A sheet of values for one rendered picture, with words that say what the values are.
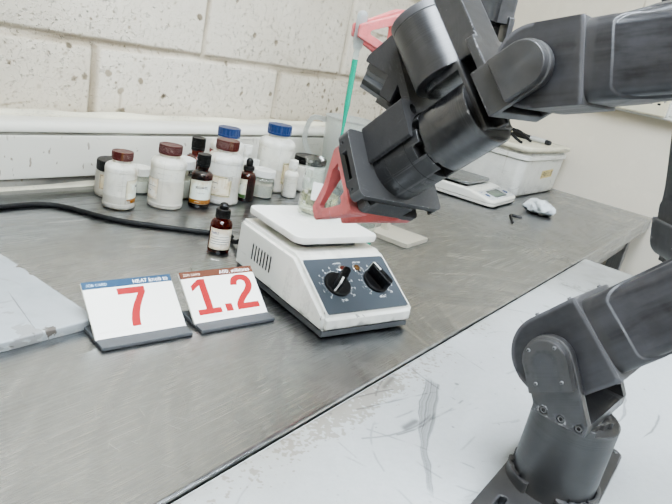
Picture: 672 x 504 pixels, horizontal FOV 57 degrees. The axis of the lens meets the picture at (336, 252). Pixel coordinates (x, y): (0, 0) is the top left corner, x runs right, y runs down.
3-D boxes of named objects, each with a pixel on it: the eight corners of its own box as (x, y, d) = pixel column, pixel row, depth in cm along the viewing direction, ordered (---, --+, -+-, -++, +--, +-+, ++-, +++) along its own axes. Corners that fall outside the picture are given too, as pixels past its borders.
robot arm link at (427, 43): (362, 28, 49) (485, -79, 41) (423, 44, 56) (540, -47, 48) (415, 159, 47) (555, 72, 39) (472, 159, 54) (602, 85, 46)
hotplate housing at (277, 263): (408, 328, 72) (425, 265, 70) (318, 342, 64) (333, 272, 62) (306, 258, 89) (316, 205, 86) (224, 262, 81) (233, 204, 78)
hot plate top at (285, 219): (378, 242, 75) (380, 235, 75) (297, 245, 68) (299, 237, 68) (323, 211, 84) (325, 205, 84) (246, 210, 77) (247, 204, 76)
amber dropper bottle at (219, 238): (205, 245, 85) (212, 197, 83) (227, 247, 86) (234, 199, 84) (208, 253, 82) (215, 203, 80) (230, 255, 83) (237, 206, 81)
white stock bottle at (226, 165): (220, 194, 112) (229, 135, 108) (244, 204, 108) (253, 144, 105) (195, 197, 107) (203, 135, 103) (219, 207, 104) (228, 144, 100)
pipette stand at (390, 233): (427, 242, 109) (445, 172, 105) (406, 248, 103) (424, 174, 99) (389, 228, 113) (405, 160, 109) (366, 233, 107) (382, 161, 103)
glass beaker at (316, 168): (342, 225, 77) (355, 163, 75) (302, 222, 75) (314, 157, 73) (326, 211, 82) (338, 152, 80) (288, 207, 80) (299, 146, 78)
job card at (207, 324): (274, 321, 67) (281, 286, 66) (201, 334, 61) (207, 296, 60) (243, 297, 71) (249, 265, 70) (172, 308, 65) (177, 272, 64)
